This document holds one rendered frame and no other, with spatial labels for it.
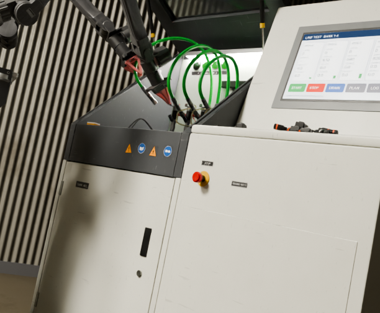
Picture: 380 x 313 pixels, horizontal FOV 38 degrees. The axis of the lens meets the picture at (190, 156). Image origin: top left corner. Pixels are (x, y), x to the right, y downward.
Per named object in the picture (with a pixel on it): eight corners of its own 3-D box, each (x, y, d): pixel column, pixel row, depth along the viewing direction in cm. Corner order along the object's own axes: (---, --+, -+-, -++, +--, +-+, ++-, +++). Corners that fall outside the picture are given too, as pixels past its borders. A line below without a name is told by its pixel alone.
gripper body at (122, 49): (135, 61, 240) (125, 48, 240) (136, 50, 230) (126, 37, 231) (123, 69, 238) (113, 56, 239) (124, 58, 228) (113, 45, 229)
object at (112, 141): (68, 160, 232) (76, 123, 233) (76, 162, 235) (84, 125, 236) (172, 176, 190) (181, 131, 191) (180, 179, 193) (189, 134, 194)
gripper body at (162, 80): (173, 80, 226) (164, 64, 224) (154, 92, 222) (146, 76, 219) (165, 81, 231) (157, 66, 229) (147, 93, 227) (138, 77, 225)
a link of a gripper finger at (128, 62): (146, 74, 237) (134, 57, 238) (148, 66, 230) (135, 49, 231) (134, 82, 235) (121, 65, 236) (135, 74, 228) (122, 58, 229)
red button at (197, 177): (187, 183, 179) (190, 167, 180) (195, 185, 182) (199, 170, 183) (199, 185, 176) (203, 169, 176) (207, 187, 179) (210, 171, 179)
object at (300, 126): (266, 133, 175) (269, 115, 175) (284, 140, 183) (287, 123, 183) (331, 137, 159) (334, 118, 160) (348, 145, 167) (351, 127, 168)
